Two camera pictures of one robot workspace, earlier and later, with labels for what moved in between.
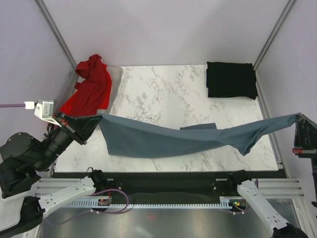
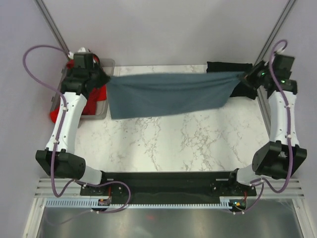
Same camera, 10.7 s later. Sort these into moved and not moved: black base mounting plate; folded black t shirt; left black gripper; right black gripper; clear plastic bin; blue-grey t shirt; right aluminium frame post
Moved: left black gripper; right black gripper; blue-grey t shirt; clear plastic bin
Not moved: black base mounting plate; folded black t shirt; right aluminium frame post
